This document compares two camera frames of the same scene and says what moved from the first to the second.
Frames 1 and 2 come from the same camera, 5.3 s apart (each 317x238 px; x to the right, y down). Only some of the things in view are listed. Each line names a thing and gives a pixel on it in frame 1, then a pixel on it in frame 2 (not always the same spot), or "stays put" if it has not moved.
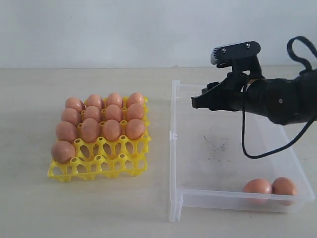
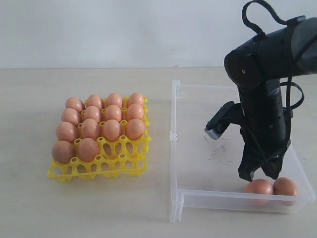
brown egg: [62, 151] stays put
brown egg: [135, 97] stays put
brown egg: [111, 130] stays put
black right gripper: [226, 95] to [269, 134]
